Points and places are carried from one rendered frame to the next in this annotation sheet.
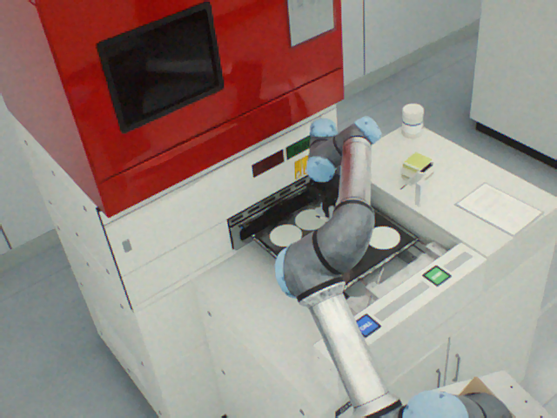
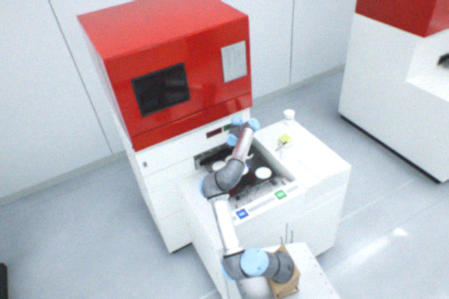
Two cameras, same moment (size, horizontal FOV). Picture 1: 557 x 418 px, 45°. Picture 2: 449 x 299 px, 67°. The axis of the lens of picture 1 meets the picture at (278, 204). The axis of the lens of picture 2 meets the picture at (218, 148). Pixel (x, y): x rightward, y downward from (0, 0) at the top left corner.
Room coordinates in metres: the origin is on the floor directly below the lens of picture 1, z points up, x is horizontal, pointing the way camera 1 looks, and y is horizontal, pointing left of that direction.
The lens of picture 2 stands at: (-0.07, -0.31, 2.50)
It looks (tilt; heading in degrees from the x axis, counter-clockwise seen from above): 41 degrees down; 10
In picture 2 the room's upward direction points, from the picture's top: 8 degrees counter-clockwise
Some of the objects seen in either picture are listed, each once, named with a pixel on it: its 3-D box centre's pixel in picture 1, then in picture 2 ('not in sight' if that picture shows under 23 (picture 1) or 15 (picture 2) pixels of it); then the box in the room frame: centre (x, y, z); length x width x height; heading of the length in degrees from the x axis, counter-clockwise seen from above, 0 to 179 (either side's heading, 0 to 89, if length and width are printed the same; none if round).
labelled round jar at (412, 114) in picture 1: (412, 120); (288, 117); (1.93, -0.49, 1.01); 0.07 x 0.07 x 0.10
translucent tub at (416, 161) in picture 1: (418, 168); (285, 142); (1.68, -0.45, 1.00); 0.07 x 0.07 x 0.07; 42
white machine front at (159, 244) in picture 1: (235, 200); (198, 148); (1.60, 0.13, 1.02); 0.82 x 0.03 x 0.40; 123
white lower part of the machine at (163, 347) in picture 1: (207, 279); (191, 179); (1.89, 0.31, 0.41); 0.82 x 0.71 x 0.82; 123
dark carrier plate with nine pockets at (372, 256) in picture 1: (332, 237); (240, 169); (1.52, -0.15, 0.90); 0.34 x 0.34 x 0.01; 33
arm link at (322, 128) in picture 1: (323, 140); (237, 125); (1.58, -0.15, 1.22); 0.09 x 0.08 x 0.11; 169
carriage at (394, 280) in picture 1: (399, 288); (264, 197); (1.31, -0.31, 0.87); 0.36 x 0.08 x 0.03; 123
